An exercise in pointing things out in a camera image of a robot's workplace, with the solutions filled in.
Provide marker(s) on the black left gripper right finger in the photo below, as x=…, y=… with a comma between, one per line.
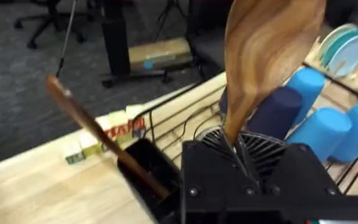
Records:
x=297, y=174

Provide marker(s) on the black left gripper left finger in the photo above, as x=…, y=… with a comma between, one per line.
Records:
x=210, y=168

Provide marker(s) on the broad wooden spoon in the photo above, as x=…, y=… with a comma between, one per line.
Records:
x=259, y=62

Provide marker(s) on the wooden peg rack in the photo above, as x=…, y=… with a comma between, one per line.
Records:
x=346, y=79

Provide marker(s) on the navy plastic cup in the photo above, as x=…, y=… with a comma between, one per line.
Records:
x=275, y=112

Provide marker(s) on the small box with red print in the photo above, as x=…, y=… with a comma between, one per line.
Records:
x=126, y=129

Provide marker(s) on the cardboard box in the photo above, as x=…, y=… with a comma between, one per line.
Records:
x=160, y=54

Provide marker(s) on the dark grey office chair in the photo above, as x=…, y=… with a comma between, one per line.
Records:
x=207, y=40

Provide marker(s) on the light blue plate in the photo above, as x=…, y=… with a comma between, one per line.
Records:
x=351, y=56

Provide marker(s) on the dark wooden utensil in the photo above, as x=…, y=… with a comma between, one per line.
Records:
x=85, y=119

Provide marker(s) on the small green and white box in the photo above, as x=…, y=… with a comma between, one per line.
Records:
x=75, y=152

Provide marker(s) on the teal plate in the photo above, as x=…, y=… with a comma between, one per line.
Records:
x=337, y=43

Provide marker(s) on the white plate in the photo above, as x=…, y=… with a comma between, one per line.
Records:
x=329, y=39

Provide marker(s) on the black stand with feet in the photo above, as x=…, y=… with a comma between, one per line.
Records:
x=117, y=40

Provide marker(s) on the thin black pole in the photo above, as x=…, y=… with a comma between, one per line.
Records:
x=67, y=37

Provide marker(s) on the black office chair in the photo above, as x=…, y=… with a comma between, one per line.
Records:
x=51, y=21

